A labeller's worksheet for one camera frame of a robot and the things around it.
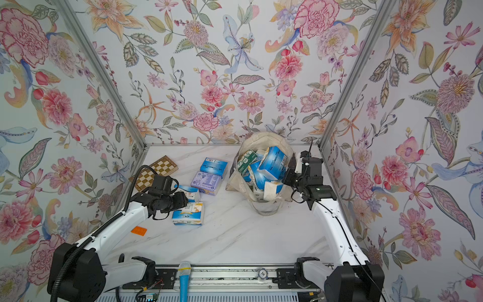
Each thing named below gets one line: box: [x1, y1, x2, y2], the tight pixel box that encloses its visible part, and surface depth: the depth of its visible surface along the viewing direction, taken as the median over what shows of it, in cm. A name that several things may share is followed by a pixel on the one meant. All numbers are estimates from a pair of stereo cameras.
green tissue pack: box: [237, 149, 258, 175], surface depth 92 cm
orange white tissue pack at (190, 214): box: [171, 201, 204, 226], surface depth 87 cm
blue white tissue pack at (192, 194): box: [173, 184, 200, 203], surface depth 90 cm
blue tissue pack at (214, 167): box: [199, 157, 229, 179], surface depth 105 cm
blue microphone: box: [177, 260, 192, 302], surface depth 74 cm
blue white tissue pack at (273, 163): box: [257, 145, 289, 181], surface depth 86 cm
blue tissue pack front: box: [250, 161, 268, 191], surface depth 90 cm
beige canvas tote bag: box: [225, 131, 265, 216], surface depth 90 cm
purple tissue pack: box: [190, 171, 223, 196], surface depth 100 cm
